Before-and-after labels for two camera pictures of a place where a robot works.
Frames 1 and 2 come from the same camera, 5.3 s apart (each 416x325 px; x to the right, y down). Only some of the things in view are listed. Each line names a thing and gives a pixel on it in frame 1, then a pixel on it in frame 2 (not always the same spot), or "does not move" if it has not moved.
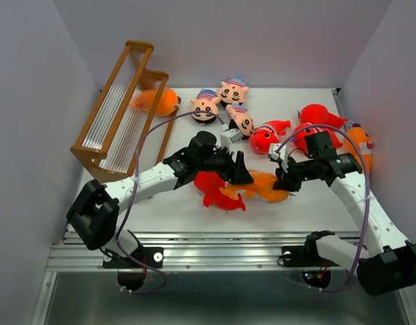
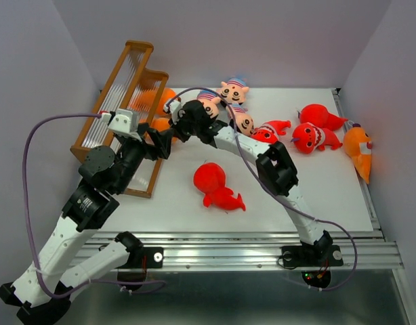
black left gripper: x=235 y=172 -> x=163 y=146
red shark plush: x=267 y=134 does not move
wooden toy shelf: x=126 y=133 does not move
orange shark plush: x=263 y=185 -> x=161 y=124
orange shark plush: x=145 y=99 does not move
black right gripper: x=285 y=181 -> x=182 y=137
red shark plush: x=209 y=183 does not move
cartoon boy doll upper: x=234 y=91 does not move
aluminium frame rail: x=200 y=252 does not move
